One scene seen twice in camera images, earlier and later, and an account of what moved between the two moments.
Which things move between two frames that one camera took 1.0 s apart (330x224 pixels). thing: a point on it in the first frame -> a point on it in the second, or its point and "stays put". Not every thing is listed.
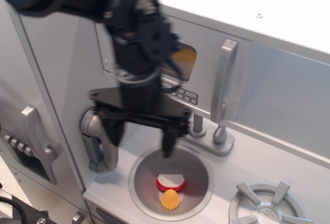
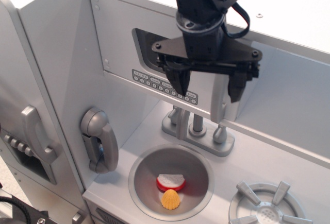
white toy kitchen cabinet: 255,65 stays put
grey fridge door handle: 36,136 stays put
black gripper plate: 167,115 -> 234,56
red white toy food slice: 168,181 stays put
